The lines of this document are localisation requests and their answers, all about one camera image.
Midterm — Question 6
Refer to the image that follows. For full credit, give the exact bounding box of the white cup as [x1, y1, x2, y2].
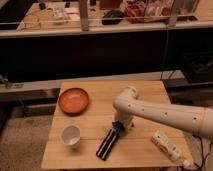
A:
[60, 125, 81, 149]

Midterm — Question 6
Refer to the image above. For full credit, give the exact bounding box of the grey metal post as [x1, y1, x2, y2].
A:
[78, 0, 89, 31]

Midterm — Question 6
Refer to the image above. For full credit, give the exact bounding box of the red object on shelf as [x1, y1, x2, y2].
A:
[124, 5, 145, 23]

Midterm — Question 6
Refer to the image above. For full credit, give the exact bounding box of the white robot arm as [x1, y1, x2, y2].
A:
[113, 86, 213, 140]

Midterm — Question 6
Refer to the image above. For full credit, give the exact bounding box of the black cable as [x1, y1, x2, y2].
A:
[186, 134, 213, 171]

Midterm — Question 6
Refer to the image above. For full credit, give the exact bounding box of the orange wooden bowl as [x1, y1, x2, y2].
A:
[58, 88, 89, 115]

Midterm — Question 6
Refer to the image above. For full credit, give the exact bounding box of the black white striped eraser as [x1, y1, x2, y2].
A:
[96, 129, 119, 161]

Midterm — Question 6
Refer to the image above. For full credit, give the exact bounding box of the black bag on shelf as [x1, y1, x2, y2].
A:
[102, 10, 124, 25]

